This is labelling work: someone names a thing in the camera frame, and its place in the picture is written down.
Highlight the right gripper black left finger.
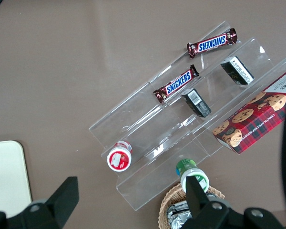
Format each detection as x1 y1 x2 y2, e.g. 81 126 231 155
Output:
0 176 80 229

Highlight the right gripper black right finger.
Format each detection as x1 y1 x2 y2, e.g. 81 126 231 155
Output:
183 176 286 229

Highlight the light wicker basket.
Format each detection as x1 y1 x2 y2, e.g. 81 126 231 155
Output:
158 183 226 229

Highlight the beige plastic tray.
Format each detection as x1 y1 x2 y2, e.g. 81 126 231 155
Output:
0 140 33 219

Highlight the foil-wrapped pack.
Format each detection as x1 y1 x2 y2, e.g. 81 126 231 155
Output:
168 212 194 229
167 200 190 217

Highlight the green yogurt cup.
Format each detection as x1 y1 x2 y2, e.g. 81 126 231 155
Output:
175 158 210 194

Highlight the red strawberry yogurt cup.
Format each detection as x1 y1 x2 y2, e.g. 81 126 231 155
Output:
106 140 133 172

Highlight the small black carton box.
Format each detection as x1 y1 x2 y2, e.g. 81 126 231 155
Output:
181 88 212 118
220 55 255 86

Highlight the Walkers tartan cookie box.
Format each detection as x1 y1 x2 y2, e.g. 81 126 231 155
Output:
212 67 286 155

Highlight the clear acrylic stepped display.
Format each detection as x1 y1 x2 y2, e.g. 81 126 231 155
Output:
88 21 286 212

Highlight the Snickers chocolate bar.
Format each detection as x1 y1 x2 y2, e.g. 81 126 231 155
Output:
186 28 238 59
153 64 200 104

